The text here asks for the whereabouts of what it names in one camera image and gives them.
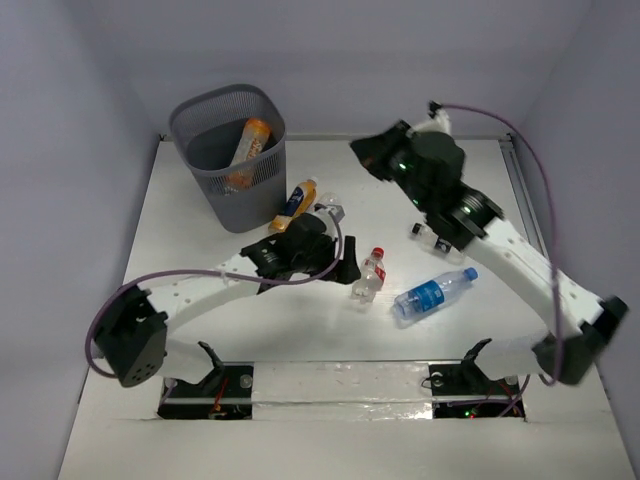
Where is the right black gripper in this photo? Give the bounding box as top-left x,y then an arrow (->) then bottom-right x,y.
352,119 -> 432,212

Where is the clear bottle red cap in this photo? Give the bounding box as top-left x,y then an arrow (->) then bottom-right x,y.
351,247 -> 386,304

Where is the blue tinted water bottle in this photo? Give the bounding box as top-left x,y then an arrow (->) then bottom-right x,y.
391,267 -> 479,322

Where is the orange bottle white cap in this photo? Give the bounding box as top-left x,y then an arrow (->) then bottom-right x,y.
222,117 -> 271,195

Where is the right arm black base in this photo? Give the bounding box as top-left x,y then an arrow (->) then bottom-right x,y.
420,339 -> 525,420

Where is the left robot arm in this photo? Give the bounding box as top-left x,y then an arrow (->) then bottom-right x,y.
85,207 -> 360,395

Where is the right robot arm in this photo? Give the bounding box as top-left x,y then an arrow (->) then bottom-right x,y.
350,121 -> 628,392

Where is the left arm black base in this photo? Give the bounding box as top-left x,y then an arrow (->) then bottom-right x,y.
157,341 -> 254,420

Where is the grey mesh waste bin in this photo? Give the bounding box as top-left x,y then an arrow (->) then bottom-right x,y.
169,84 -> 288,233

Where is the clear ribbed plastic bottle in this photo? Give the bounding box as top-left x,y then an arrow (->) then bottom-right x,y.
313,192 -> 344,220

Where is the clear bottle black label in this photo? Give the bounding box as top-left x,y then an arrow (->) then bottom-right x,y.
410,223 -> 465,265

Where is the orange bottle blue white label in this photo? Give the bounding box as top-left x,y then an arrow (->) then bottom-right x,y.
268,177 -> 318,234

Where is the silver foil tape strip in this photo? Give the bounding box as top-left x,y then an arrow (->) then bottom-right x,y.
251,361 -> 433,422

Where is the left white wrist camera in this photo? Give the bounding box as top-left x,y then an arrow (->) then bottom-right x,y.
311,198 -> 345,237

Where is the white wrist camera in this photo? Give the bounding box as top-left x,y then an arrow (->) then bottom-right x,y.
409,100 -> 451,135
311,198 -> 345,237

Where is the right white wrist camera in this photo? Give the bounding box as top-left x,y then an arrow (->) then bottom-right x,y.
409,100 -> 451,135

